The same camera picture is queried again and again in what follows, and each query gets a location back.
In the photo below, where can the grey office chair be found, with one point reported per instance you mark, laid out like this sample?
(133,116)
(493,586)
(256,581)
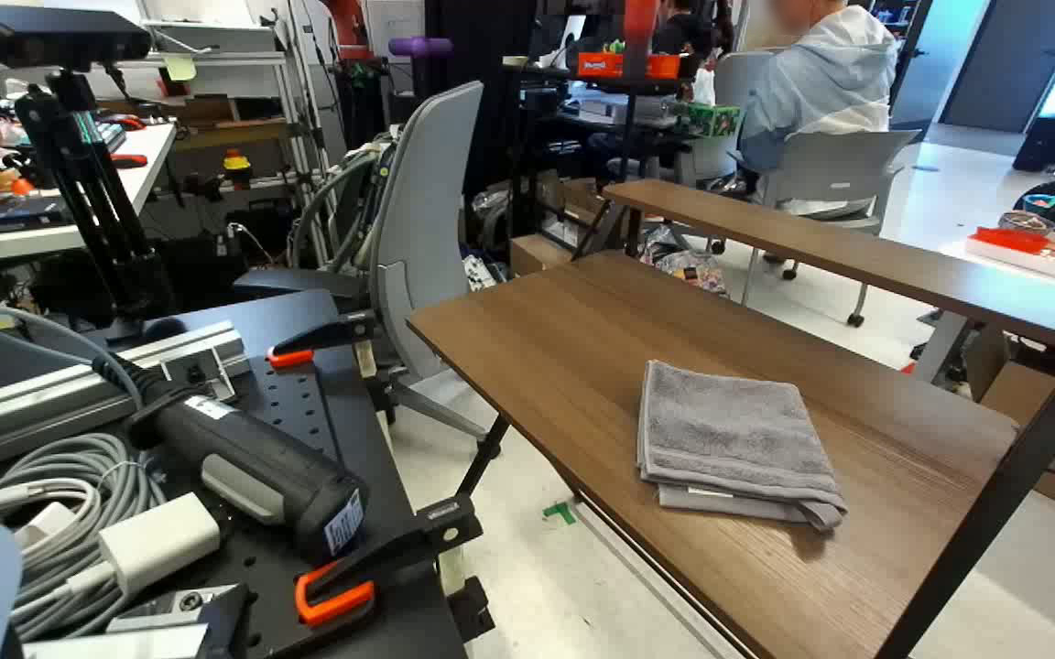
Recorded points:
(413,259)

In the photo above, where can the aluminium extrusion rail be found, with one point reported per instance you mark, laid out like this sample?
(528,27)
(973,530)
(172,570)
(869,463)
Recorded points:
(75,397)

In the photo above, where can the grey cloth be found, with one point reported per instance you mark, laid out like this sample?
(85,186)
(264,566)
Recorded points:
(733,444)

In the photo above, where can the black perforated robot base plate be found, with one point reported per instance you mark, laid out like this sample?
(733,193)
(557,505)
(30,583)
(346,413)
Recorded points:
(409,620)

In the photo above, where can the black camera on tripod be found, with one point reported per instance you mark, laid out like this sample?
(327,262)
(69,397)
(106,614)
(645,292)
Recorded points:
(61,122)

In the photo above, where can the black orange-handled clamp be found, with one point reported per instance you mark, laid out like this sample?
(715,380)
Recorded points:
(352,583)

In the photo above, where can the person in light grey hoodie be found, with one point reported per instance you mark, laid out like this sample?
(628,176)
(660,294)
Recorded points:
(829,79)

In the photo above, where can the grey plastic chair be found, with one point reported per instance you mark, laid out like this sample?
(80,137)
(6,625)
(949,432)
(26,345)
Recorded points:
(838,179)

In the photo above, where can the black grey handheld device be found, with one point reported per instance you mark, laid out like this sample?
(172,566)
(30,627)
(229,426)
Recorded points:
(264,472)

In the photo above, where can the wooden table with black frame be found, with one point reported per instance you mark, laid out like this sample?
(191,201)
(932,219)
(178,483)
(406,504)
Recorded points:
(930,478)

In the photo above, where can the white power adapter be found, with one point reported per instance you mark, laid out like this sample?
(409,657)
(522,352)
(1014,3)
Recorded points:
(161,538)

